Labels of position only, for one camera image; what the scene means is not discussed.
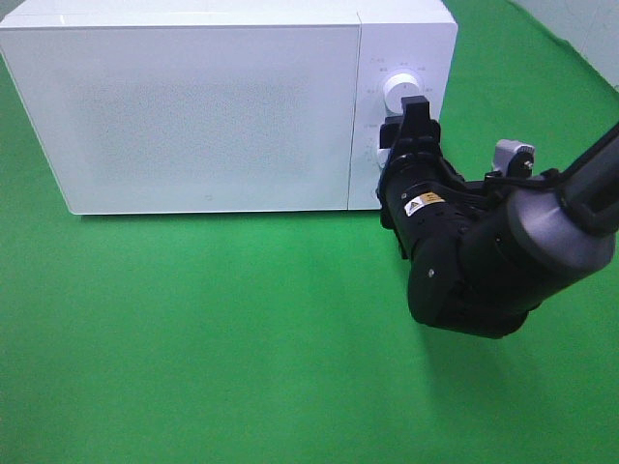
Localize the green table cloth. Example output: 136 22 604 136
1 70 618 463

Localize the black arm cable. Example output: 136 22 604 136
463 168 562 209

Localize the white microwave knob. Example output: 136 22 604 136
376 149 390 169
383 72 420 114

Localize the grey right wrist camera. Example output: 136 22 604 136
485 139 536 179

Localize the white microwave oven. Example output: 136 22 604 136
1 1 457 210

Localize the white microwave door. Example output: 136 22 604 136
1 26 358 215

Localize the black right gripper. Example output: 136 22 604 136
377 96 474 259

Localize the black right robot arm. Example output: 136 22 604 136
377 96 618 338

